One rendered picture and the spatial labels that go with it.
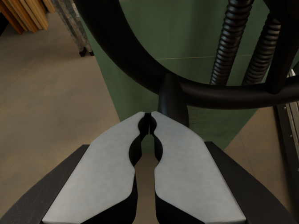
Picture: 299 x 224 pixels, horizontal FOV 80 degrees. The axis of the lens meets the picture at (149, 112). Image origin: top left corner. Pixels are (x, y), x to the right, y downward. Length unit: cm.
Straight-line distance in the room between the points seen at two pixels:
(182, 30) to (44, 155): 90
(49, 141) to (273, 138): 115
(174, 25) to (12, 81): 130
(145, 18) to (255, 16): 19
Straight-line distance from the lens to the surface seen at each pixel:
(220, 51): 25
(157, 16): 35
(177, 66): 41
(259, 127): 109
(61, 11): 130
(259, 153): 102
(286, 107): 103
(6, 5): 186
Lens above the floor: 85
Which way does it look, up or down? 57 degrees down
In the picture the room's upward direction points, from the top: 5 degrees counter-clockwise
